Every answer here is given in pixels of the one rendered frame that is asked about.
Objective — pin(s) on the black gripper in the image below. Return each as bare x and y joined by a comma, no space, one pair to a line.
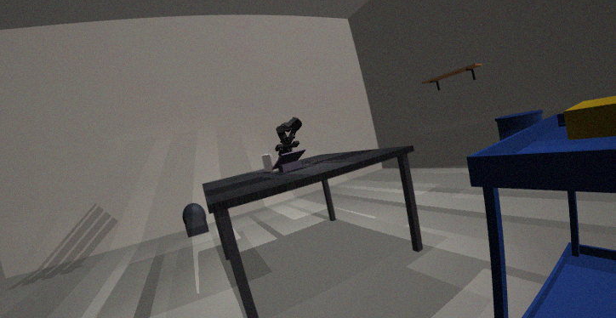
286,146

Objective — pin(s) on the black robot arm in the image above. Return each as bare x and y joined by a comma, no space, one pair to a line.
293,125

